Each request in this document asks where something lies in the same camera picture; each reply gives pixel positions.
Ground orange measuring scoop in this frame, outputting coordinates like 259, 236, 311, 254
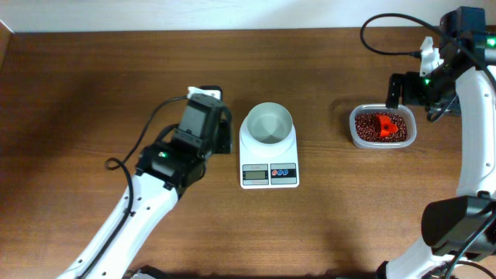
376, 115, 398, 137

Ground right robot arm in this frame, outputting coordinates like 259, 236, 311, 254
375, 32, 495, 278

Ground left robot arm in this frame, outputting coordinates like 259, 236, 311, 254
61, 86, 233, 278

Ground white round bowl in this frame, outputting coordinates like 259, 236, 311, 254
246, 102, 293, 144

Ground white digital kitchen scale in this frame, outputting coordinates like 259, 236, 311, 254
239, 118, 300, 189

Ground clear plastic container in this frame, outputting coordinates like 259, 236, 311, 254
350, 104, 417, 149

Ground red beans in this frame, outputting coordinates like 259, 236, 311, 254
355, 112, 408, 143

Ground left black cable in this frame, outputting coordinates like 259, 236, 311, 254
77, 95, 191, 279

